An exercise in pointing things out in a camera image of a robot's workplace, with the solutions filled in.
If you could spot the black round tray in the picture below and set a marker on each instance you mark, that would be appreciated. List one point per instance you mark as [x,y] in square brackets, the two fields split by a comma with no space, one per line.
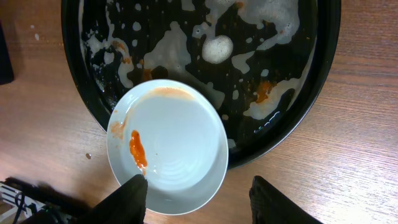
[261,64]

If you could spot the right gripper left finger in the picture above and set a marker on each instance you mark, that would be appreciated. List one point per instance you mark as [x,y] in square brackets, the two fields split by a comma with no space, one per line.
[126,205]

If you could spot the light blue plate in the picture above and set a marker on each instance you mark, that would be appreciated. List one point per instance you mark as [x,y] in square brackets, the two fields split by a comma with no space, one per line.
[168,133]

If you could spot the black rectangular tray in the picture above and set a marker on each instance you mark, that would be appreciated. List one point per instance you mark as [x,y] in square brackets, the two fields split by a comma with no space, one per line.
[6,71]

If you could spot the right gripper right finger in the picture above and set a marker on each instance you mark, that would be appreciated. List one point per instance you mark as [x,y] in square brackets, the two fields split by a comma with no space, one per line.
[270,206]

